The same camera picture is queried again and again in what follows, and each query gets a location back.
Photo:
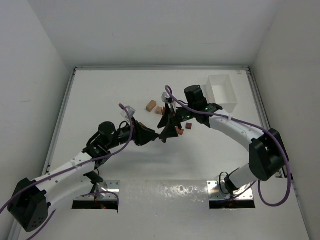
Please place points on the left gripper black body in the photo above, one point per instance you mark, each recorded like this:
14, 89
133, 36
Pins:
137, 134

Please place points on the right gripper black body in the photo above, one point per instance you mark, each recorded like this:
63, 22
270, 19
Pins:
173, 120

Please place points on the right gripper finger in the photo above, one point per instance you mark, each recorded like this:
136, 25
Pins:
166, 119
168, 132

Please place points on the white plastic box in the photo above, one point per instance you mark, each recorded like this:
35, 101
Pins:
220, 90

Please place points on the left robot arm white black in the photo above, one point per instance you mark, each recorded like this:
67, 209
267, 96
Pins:
33, 200

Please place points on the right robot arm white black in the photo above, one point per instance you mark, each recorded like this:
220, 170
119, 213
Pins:
267, 154

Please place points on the dark wood arch block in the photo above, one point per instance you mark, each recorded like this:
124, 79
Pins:
188, 126

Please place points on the light wood rectangular block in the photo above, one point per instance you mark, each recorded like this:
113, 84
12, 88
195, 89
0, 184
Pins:
151, 105

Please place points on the small light wood cube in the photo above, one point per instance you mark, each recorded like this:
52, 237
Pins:
158, 110

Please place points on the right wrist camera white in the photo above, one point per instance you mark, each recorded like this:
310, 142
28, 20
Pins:
166, 98

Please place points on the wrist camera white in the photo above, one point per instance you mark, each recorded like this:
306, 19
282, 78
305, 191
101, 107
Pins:
128, 112
166, 98

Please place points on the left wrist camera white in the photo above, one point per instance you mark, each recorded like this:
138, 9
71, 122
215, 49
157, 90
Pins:
128, 112

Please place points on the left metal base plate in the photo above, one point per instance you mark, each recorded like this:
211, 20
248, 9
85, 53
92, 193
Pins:
108, 189

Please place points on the metal base plate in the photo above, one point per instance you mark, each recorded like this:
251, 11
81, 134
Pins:
218, 192
108, 189

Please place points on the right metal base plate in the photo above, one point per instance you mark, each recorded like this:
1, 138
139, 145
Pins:
218, 192

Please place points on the aluminium frame rail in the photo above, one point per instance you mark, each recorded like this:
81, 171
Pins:
93, 95

